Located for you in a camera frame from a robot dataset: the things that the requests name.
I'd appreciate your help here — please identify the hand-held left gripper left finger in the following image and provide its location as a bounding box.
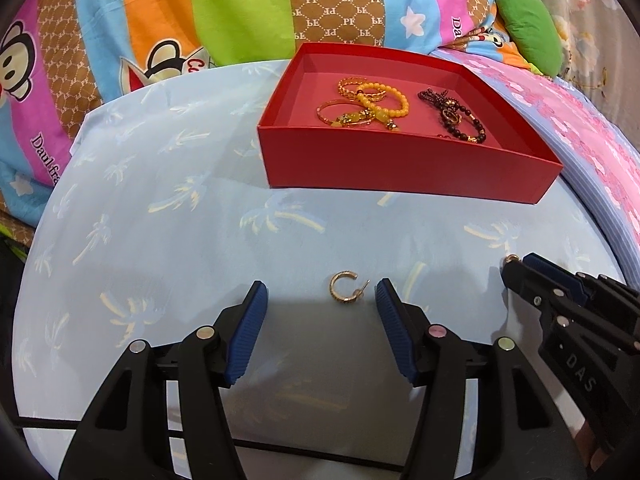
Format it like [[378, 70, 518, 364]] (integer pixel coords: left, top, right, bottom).
[[59, 280, 268, 480]]

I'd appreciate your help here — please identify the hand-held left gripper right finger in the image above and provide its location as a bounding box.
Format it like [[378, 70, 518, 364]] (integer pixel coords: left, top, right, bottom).
[[375, 277, 588, 480]]

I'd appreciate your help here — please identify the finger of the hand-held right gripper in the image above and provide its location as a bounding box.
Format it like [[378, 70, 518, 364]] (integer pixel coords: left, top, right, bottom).
[[502, 261, 583, 326], [522, 254, 640, 321]]

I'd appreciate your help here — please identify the dark red beaded bracelet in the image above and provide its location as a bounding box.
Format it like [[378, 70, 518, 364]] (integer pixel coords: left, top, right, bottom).
[[432, 102, 489, 145]]

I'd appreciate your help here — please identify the red cardboard box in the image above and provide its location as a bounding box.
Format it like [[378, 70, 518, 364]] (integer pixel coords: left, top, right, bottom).
[[257, 42, 563, 206]]

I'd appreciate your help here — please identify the yellow beaded bracelet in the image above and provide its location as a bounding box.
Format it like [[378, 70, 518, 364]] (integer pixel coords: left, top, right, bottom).
[[356, 82, 411, 122]]

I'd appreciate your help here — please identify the thin gold charm bangle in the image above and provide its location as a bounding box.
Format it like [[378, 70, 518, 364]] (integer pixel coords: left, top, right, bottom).
[[316, 100, 402, 132]]

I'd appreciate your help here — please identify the person's right hand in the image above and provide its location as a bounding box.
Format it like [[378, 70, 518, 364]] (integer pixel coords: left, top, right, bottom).
[[574, 410, 608, 468]]

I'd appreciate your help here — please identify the pink floral blanket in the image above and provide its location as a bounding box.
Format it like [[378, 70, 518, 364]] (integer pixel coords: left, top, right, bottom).
[[430, 45, 640, 256]]

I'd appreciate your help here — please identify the light blue palm print cloth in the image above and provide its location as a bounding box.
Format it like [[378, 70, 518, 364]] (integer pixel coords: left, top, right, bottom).
[[10, 57, 631, 480]]

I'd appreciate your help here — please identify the grey floral cloth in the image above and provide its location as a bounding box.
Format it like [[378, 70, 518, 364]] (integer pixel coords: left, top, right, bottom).
[[525, 0, 640, 131]]

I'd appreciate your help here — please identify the green pillow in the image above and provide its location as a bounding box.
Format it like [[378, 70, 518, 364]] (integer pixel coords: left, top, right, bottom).
[[495, 0, 563, 77]]

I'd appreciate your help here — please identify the colourful cartoon monkey blanket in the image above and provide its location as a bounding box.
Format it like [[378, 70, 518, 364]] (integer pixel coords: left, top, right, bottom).
[[0, 0, 531, 231]]

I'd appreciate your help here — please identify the small dark beaded bracelet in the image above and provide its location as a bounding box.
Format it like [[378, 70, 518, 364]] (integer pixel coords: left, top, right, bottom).
[[417, 86, 462, 112]]

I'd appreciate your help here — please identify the gold chain bracelet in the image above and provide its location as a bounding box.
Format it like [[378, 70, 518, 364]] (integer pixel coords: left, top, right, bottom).
[[337, 76, 387, 102]]

